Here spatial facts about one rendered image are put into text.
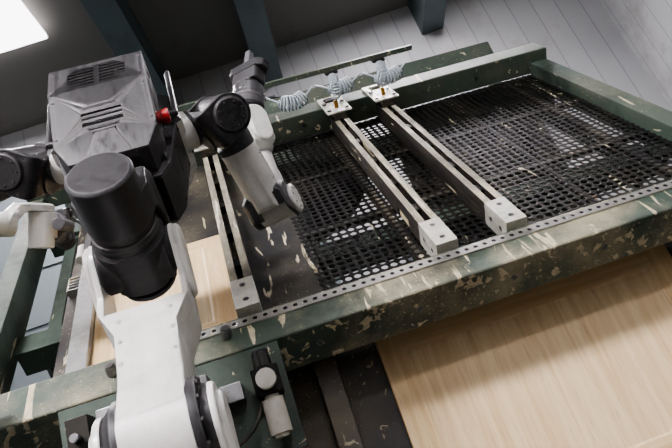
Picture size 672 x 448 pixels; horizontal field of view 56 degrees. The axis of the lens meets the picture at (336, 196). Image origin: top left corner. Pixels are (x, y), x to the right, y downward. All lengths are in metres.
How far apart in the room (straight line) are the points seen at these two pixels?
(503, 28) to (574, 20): 0.62
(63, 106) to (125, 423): 0.66
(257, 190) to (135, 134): 0.37
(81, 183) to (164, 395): 0.36
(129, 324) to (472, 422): 0.97
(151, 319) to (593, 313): 1.24
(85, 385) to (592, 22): 5.32
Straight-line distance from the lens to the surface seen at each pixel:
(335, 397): 1.69
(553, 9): 6.15
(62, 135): 1.32
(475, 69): 2.78
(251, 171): 1.51
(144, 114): 1.30
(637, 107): 2.41
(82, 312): 1.87
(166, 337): 1.08
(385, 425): 1.74
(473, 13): 6.00
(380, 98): 2.55
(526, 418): 1.80
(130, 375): 1.06
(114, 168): 1.10
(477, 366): 1.79
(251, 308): 1.59
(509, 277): 1.64
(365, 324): 1.54
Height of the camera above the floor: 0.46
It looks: 24 degrees up
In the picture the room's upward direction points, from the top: 21 degrees counter-clockwise
